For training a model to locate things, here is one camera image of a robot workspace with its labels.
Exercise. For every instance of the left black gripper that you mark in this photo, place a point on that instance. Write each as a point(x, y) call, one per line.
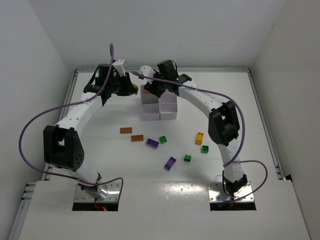
point(124, 85)

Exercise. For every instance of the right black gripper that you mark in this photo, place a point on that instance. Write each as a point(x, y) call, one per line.
point(160, 88)

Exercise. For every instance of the green two-by-two lego brick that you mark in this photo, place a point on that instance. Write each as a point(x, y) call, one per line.
point(163, 139)

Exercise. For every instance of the purple butterfly lego brick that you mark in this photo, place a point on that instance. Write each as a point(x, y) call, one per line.
point(152, 143)

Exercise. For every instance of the yellow lego brick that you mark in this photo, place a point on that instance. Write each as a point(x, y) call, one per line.
point(199, 138)

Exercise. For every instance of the dark green lego brick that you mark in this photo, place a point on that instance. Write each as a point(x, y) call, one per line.
point(187, 158)

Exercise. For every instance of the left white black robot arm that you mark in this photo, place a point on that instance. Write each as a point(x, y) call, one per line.
point(62, 144)

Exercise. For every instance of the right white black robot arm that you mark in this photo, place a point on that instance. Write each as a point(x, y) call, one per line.
point(223, 119)

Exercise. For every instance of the small lime lego brick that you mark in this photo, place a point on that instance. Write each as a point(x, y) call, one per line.
point(136, 89)

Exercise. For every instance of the left white divided container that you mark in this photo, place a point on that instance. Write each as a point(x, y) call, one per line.
point(150, 109)

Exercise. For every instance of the white divided container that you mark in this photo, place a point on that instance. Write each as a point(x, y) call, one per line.
point(168, 106)
point(150, 109)

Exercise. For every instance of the right white divided container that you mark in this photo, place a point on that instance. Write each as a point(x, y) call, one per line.
point(168, 106)

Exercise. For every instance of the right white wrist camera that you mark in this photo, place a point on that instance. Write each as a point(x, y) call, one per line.
point(147, 71)

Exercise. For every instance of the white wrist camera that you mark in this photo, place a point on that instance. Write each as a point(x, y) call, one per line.
point(147, 71)
point(119, 65)

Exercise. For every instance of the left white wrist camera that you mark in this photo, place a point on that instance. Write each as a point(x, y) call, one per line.
point(119, 65)

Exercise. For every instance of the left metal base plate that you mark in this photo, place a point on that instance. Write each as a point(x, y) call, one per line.
point(107, 193)

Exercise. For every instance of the metal base plate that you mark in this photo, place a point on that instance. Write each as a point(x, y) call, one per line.
point(217, 195)
point(107, 193)

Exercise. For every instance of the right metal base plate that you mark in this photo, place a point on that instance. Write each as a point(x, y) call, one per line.
point(217, 195)

